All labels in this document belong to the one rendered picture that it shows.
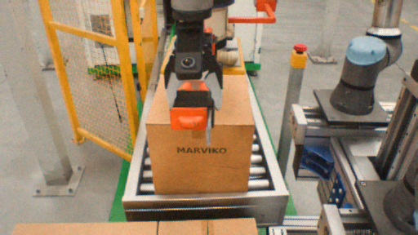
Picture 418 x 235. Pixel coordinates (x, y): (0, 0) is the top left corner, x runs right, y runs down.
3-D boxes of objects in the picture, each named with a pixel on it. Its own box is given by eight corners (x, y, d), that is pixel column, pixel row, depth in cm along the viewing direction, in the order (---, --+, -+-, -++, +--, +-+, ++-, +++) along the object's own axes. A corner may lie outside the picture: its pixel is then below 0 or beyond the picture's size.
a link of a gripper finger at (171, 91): (175, 99, 72) (189, 64, 67) (171, 113, 67) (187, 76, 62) (162, 94, 72) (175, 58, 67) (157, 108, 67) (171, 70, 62)
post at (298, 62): (270, 188, 220) (291, 50, 164) (279, 188, 220) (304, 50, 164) (272, 196, 214) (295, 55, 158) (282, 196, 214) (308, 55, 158)
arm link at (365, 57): (333, 77, 106) (341, 39, 99) (352, 67, 114) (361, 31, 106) (366, 90, 99) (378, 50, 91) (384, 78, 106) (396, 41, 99)
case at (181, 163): (171, 122, 189) (166, 59, 167) (238, 123, 189) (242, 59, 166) (155, 199, 140) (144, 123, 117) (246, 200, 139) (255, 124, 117)
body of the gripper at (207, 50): (214, 59, 68) (214, 2, 61) (212, 77, 61) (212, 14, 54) (178, 59, 68) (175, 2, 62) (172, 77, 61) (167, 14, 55)
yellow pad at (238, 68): (216, 41, 138) (216, 29, 135) (239, 41, 138) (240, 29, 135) (215, 75, 110) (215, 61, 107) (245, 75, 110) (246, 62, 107)
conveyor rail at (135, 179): (162, 45, 336) (162, 27, 325) (167, 45, 336) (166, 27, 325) (129, 226, 145) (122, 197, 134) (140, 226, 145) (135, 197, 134)
